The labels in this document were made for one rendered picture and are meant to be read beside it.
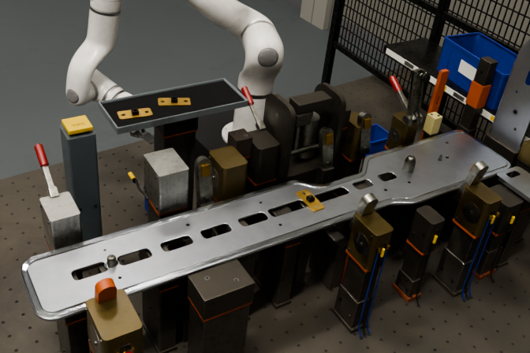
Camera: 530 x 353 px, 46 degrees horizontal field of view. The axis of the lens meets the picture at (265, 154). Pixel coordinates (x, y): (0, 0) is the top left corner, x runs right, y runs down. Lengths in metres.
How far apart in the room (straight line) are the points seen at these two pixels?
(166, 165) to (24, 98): 2.62
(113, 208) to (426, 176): 0.96
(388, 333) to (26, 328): 0.93
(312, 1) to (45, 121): 2.47
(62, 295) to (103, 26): 0.87
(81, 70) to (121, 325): 0.94
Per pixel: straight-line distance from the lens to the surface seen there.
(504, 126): 2.08
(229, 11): 1.94
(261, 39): 1.94
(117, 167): 2.22
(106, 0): 1.91
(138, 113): 1.61
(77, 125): 1.58
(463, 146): 2.01
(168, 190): 1.52
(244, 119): 2.12
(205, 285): 1.34
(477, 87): 2.15
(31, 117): 3.88
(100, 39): 1.96
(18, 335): 1.73
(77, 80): 1.96
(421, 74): 1.89
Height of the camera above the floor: 2.00
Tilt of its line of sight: 34 degrees down
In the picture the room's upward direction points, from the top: 7 degrees clockwise
